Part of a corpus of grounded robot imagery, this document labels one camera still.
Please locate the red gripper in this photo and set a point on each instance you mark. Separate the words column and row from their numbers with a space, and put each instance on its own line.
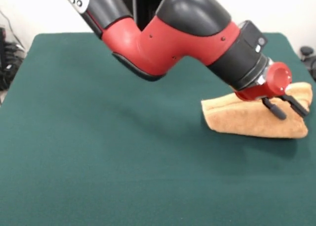
column 274, row 82

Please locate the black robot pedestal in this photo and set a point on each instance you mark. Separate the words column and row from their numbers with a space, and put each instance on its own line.
column 145, row 6

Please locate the orange terry towel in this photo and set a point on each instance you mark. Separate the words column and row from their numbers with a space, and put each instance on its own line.
column 247, row 122

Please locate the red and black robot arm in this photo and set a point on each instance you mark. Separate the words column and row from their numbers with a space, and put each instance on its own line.
column 172, row 38

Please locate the dark green table cloth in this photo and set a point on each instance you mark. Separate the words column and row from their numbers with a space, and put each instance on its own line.
column 74, row 137

